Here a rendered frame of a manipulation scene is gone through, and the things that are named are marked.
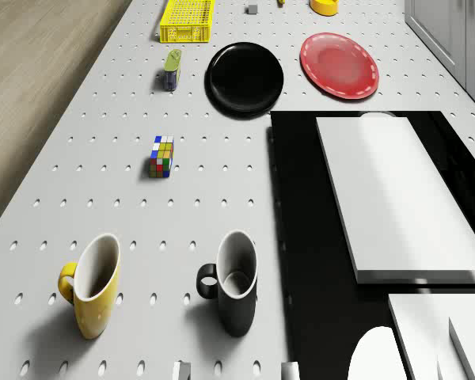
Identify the white cabinet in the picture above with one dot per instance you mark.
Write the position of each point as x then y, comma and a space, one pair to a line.
439, 27

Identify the yellow bowl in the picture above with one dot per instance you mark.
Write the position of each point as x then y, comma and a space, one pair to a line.
324, 7

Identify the black stove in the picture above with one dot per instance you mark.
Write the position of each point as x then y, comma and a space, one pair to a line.
312, 237

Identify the yellow mug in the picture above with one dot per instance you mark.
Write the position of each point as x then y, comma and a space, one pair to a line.
93, 312

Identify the black plate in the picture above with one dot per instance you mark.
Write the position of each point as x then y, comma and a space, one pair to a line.
243, 77

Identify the black mug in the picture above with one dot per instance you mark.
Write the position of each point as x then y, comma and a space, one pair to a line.
237, 312

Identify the yellow basket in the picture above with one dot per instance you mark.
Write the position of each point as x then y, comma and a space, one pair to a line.
184, 33

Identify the puzzle cube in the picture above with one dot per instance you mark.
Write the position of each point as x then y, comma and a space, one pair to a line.
161, 156

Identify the flat-sided can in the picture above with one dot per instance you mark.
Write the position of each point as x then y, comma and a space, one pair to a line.
172, 63

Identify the grey cube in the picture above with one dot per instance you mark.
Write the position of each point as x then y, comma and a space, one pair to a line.
252, 9

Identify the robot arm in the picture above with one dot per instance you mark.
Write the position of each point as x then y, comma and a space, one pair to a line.
376, 356

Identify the red plate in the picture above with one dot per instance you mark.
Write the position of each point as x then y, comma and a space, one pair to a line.
339, 65

